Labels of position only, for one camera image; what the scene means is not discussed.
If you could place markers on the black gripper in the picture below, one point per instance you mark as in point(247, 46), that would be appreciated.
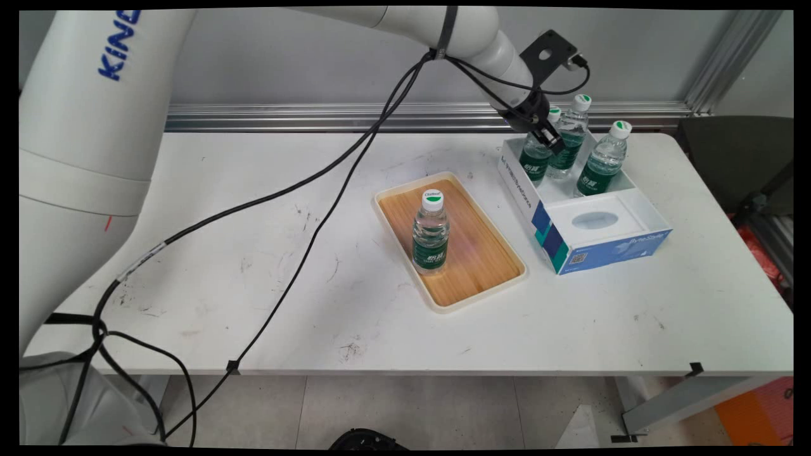
point(527, 111)

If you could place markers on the green label water bottle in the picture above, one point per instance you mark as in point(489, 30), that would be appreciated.
point(568, 142)
point(602, 161)
point(533, 166)

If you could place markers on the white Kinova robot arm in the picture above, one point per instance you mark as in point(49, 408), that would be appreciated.
point(82, 126)

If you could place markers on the white blue ByteDance cardboard box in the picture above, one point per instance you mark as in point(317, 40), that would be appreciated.
point(595, 221)

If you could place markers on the wooden tray with cream rim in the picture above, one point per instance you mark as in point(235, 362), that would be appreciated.
point(475, 253)

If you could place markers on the water bottle with printed cap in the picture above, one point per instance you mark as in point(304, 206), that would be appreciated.
point(431, 234)

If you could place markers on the dark grey chair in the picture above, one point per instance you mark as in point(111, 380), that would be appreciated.
point(735, 158)

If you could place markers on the red bag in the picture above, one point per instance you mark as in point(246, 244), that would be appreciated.
point(760, 253)

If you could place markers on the white table leg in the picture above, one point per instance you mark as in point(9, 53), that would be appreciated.
point(684, 399)

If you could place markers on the orange crate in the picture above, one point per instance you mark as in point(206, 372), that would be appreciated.
point(757, 415)

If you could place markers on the black round object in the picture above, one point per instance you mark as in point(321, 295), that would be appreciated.
point(367, 440)

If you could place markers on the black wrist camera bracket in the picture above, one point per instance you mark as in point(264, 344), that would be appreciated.
point(546, 54)

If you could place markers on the horizontal aluminium rail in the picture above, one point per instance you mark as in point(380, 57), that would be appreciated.
point(380, 117)

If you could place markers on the slanted aluminium rail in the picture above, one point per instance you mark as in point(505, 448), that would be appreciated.
point(728, 63)

